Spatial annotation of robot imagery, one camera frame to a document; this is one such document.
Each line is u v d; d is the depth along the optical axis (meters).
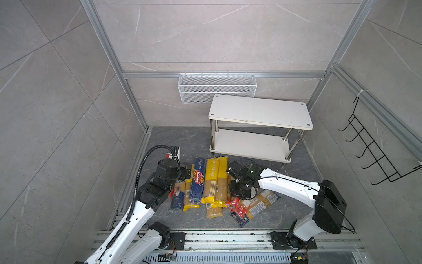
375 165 0.65
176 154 0.61
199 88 1.00
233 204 0.71
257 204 0.82
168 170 0.53
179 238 0.73
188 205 0.82
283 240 0.74
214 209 0.80
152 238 0.59
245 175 0.59
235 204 0.71
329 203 0.42
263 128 1.20
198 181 0.86
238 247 0.73
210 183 0.84
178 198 0.84
